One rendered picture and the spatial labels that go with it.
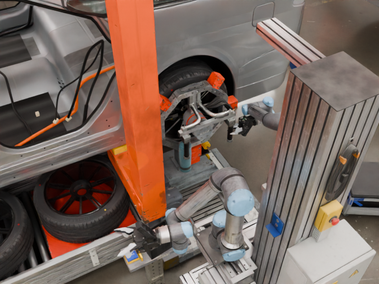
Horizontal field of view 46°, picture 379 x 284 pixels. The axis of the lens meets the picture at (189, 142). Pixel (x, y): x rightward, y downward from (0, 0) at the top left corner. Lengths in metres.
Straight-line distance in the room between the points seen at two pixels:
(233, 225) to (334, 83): 0.84
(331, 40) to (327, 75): 4.09
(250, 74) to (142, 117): 1.25
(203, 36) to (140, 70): 0.87
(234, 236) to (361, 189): 1.62
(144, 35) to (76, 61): 1.53
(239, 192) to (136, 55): 0.76
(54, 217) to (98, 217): 0.29
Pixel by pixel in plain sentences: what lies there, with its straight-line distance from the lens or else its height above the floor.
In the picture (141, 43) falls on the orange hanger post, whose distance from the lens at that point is 2.00.
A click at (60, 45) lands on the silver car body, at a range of 3.69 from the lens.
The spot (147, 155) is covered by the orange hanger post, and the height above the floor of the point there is 1.16.
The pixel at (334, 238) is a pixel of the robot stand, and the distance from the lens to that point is 2.15.
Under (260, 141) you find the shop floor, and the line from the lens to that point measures 4.19.
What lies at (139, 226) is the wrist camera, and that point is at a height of 1.32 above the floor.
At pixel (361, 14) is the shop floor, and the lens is 6.36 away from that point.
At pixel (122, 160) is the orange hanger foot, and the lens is 3.10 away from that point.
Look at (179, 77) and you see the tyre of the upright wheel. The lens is 2.94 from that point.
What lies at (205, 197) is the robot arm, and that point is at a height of 1.30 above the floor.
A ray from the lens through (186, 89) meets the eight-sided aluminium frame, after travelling 2.95.
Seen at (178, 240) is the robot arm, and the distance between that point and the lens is 2.08.
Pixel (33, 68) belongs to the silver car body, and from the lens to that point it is 3.60.
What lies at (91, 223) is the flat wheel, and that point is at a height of 0.49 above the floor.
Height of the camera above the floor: 2.97
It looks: 46 degrees down
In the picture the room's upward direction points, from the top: straight up
